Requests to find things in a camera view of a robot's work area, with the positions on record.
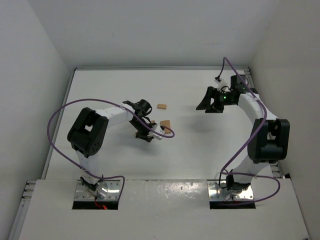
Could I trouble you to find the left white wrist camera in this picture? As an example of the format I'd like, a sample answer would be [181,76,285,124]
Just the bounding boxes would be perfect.
[147,127,165,140]

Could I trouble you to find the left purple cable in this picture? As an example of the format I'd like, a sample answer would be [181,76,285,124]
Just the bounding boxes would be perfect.
[47,98,176,202]

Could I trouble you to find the wood block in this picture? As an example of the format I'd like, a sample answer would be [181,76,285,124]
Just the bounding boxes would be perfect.
[157,103,167,110]

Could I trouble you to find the purple cable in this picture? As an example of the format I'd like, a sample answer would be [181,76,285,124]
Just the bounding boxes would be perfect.
[47,98,176,202]
[219,56,281,203]

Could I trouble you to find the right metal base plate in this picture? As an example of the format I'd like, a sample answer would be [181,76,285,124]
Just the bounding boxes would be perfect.
[207,180,254,202]

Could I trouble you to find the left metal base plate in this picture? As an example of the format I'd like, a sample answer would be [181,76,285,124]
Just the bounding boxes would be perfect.
[74,179,122,202]

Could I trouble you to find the metal base plate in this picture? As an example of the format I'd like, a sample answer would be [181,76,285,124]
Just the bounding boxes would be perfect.
[74,179,122,202]
[207,180,254,202]

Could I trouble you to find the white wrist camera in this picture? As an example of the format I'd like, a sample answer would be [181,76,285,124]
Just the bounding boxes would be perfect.
[147,127,165,140]
[214,76,228,91]

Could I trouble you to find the wood block four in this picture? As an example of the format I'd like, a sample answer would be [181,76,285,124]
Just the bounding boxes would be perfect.
[160,120,171,128]

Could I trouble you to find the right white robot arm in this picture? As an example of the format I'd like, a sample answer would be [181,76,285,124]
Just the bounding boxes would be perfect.
[196,75,290,191]

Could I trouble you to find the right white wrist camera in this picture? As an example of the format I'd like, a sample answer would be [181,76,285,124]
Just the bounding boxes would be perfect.
[214,76,228,91]

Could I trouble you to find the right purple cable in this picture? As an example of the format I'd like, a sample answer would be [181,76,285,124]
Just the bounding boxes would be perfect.
[219,56,281,203]

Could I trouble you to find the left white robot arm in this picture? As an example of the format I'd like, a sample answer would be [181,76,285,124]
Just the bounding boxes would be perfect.
[67,99,165,193]

